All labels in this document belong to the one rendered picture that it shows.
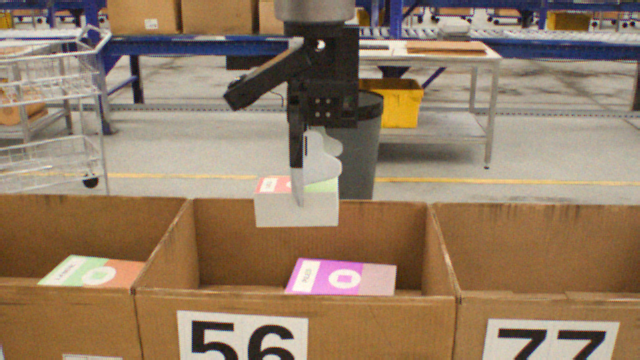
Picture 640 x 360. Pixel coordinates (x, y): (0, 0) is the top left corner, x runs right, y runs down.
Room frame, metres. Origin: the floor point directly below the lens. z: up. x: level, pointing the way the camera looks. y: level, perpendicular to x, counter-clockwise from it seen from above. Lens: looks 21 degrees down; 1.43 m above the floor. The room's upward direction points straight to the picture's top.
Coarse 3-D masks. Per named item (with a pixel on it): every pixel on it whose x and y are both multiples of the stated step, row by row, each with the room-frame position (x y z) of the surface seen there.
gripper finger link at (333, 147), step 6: (306, 126) 0.72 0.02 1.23; (312, 126) 0.73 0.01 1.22; (318, 126) 0.73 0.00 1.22; (324, 132) 0.73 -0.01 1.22; (306, 138) 0.72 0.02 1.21; (324, 138) 0.73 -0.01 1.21; (330, 138) 0.73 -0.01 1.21; (306, 144) 0.72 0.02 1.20; (324, 144) 0.73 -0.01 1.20; (330, 144) 0.73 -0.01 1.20; (336, 144) 0.73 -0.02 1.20; (306, 150) 0.72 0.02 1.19; (324, 150) 0.73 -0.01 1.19; (330, 150) 0.73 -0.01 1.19; (336, 150) 0.73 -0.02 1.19; (342, 150) 0.73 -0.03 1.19
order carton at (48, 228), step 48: (0, 240) 0.93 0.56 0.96; (48, 240) 0.93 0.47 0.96; (96, 240) 0.92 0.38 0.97; (144, 240) 0.92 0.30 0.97; (0, 288) 0.63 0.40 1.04; (48, 288) 0.63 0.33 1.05; (96, 288) 0.63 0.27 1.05; (0, 336) 0.64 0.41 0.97; (48, 336) 0.63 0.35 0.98; (96, 336) 0.63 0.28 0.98
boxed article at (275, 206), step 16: (256, 192) 0.68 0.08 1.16; (272, 192) 0.67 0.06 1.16; (288, 192) 0.67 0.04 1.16; (320, 192) 0.67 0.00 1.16; (336, 192) 0.67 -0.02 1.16; (256, 208) 0.67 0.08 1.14; (272, 208) 0.67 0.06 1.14; (288, 208) 0.67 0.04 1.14; (304, 208) 0.67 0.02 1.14; (320, 208) 0.67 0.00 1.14; (336, 208) 0.67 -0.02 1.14; (272, 224) 0.67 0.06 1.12; (288, 224) 0.67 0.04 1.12; (304, 224) 0.67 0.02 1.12; (320, 224) 0.67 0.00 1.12; (336, 224) 0.67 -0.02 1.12
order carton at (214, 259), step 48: (192, 240) 0.89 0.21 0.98; (240, 240) 0.91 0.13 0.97; (288, 240) 0.91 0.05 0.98; (336, 240) 0.90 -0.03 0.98; (384, 240) 0.90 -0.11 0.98; (432, 240) 0.82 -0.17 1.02; (144, 288) 0.63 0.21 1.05; (192, 288) 0.87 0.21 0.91; (240, 288) 0.90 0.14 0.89; (432, 288) 0.79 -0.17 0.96; (144, 336) 0.63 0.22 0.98; (336, 336) 0.61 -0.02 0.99; (384, 336) 0.61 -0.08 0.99; (432, 336) 0.61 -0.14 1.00
